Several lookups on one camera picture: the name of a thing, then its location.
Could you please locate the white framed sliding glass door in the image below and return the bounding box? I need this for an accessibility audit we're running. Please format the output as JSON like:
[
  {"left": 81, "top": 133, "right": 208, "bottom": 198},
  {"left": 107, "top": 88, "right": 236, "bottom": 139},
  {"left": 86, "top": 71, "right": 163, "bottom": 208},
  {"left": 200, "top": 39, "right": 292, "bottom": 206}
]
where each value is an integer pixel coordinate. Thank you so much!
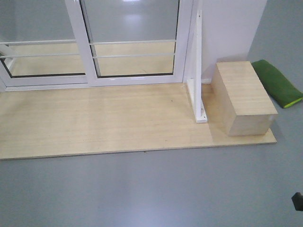
[{"left": 65, "top": 0, "right": 194, "bottom": 87}]

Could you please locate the black robot part at edge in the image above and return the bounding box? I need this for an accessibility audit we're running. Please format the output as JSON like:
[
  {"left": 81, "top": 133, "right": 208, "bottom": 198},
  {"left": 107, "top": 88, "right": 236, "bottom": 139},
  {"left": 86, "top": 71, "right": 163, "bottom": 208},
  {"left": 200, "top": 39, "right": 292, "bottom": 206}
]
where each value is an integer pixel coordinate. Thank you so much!
[{"left": 291, "top": 192, "right": 303, "bottom": 211}]

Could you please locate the light wooden box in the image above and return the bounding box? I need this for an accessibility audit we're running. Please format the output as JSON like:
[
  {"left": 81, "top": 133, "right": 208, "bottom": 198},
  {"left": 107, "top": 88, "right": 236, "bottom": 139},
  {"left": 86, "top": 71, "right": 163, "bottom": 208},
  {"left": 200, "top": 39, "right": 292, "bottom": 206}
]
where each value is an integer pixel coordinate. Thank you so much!
[{"left": 211, "top": 61, "right": 277, "bottom": 136}]

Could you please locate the light plywood base board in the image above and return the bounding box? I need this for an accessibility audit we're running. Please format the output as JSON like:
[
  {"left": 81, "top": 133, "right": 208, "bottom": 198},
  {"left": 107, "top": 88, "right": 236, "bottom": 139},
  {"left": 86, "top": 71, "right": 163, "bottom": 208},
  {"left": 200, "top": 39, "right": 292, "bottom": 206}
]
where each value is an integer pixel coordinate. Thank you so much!
[{"left": 0, "top": 84, "right": 276, "bottom": 160}]

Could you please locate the white framed fixed glass panel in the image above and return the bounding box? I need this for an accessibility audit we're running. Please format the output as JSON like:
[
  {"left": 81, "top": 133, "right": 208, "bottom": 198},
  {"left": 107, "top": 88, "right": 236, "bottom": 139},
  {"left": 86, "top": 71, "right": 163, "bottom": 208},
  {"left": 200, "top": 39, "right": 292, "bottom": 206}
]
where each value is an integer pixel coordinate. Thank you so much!
[{"left": 0, "top": 0, "right": 93, "bottom": 92}]

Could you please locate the green cushion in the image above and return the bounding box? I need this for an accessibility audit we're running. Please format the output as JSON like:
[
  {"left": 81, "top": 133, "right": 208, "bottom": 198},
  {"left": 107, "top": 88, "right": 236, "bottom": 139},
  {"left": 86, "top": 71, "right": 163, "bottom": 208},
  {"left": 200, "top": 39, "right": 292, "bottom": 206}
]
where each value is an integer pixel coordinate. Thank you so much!
[{"left": 251, "top": 60, "right": 303, "bottom": 108}]

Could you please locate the white triangular support bracket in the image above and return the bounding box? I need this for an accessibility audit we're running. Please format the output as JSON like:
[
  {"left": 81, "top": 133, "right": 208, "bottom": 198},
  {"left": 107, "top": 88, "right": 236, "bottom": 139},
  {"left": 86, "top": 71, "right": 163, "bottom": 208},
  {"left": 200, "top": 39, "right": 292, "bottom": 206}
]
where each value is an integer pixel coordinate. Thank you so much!
[{"left": 187, "top": 10, "right": 208, "bottom": 123}]

